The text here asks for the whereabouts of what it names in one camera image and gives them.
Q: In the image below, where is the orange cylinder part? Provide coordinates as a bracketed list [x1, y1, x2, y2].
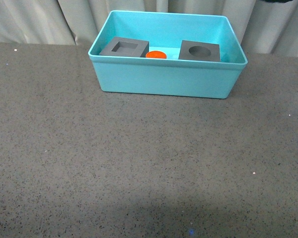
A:
[146, 50, 167, 59]

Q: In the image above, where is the gray cube square recess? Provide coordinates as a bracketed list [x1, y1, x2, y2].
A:
[99, 37, 149, 58]

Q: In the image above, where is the gray block round recess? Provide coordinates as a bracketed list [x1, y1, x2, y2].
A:
[178, 40, 221, 62]

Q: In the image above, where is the light blue plastic box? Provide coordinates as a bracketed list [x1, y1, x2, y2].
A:
[88, 10, 247, 99]

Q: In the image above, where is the white curtain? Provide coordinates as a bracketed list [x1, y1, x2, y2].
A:
[0, 0, 298, 57]

